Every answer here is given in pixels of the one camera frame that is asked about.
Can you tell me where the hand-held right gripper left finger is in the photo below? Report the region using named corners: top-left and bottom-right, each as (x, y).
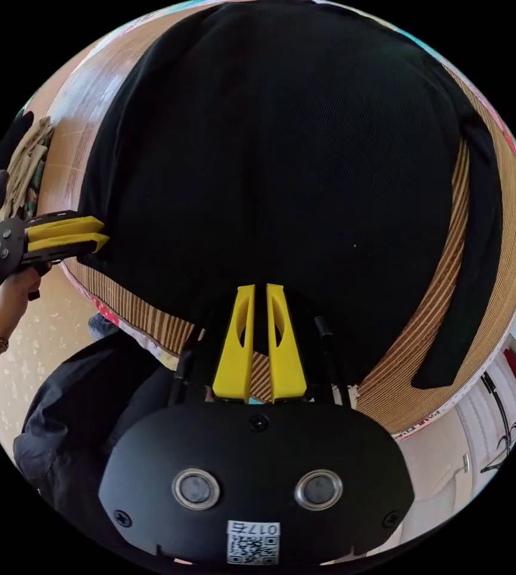
top-left (212, 283), bottom-right (256, 403)

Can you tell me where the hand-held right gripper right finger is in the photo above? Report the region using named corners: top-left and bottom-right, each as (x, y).
top-left (266, 283), bottom-right (307, 403)

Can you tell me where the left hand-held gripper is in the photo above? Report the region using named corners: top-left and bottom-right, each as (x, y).
top-left (0, 210), bottom-right (110, 289)

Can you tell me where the black long sleeve shirt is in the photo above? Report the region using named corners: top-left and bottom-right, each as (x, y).
top-left (78, 0), bottom-right (505, 392)

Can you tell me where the person's left hand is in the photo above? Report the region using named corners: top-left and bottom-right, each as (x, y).
top-left (0, 268), bottom-right (43, 323)

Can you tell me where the pile of clothes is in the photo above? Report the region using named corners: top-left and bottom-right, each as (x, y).
top-left (0, 110), bottom-right (57, 223)

